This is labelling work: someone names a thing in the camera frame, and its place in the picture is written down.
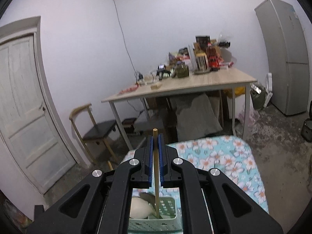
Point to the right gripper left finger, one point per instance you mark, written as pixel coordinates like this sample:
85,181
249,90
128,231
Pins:
100,203

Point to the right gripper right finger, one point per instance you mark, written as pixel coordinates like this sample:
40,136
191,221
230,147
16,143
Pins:
210,201

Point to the wooden chopstick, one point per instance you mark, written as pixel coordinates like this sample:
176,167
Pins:
156,170

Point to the white plastic spoon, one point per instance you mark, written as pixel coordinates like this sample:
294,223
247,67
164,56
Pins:
140,208

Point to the green plastic utensil basket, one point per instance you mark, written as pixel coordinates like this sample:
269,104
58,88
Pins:
168,221

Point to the pale green spoon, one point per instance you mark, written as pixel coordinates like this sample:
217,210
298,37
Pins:
149,197

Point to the floral blue tablecloth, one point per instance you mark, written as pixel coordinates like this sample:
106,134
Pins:
232,156

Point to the wooden chair black seat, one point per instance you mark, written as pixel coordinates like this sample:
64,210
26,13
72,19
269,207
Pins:
98,133

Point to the white panel door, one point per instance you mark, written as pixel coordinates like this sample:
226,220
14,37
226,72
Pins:
30,126

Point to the wooden top desk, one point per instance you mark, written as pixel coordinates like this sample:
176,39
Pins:
230,78

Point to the green glass jar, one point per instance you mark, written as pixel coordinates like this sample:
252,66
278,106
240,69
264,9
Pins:
181,69

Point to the red oil bottle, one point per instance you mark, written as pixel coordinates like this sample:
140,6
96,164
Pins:
212,57

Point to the grey refrigerator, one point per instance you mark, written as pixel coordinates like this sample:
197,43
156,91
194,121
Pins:
287,55

